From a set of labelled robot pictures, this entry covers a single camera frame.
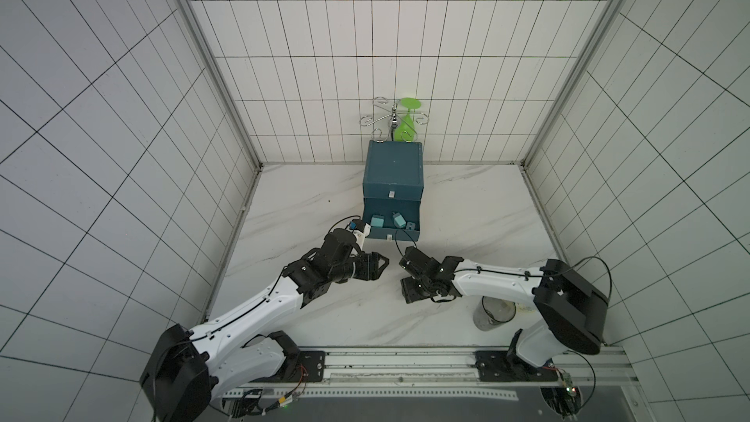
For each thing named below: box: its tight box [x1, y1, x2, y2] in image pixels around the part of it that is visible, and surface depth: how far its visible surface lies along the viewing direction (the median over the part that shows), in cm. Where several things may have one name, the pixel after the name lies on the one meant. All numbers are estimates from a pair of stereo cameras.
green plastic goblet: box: [393, 97, 422, 143], surface depth 103 cm
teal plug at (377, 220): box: [370, 213, 385, 228], surface depth 94 cm
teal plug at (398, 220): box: [391, 211, 407, 228], surface depth 91 cm
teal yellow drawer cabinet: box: [362, 139, 425, 242], surface depth 91 cm
